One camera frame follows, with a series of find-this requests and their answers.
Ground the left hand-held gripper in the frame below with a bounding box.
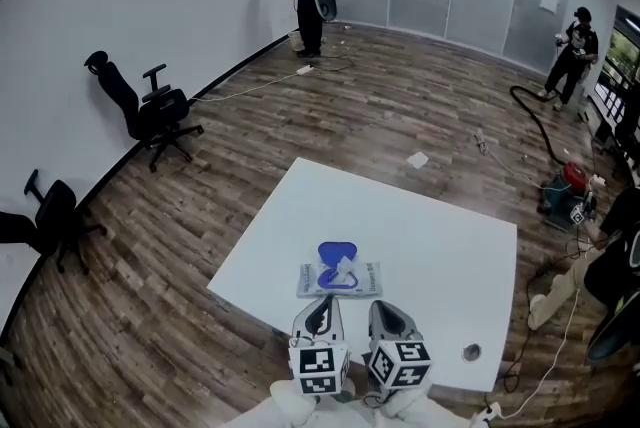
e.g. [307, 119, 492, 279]
[288, 294, 352, 397]

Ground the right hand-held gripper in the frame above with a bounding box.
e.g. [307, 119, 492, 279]
[367, 299, 434, 390]

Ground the wet wipe pack blue lid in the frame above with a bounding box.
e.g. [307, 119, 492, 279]
[296, 240, 384, 300]

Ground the person's left forearm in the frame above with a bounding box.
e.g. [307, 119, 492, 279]
[268, 378, 326, 428]

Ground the person's right forearm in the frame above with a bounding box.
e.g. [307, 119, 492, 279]
[377, 383, 444, 428]

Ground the red vacuum cleaner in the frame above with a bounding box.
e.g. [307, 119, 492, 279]
[541, 160, 597, 230]

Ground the black office chair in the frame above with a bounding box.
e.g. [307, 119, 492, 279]
[83, 49, 205, 174]
[0, 168, 108, 275]

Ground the white power cable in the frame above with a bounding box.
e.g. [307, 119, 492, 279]
[498, 288, 582, 420]
[188, 71, 301, 103]

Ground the black vacuum hose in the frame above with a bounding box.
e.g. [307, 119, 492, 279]
[509, 85, 567, 166]

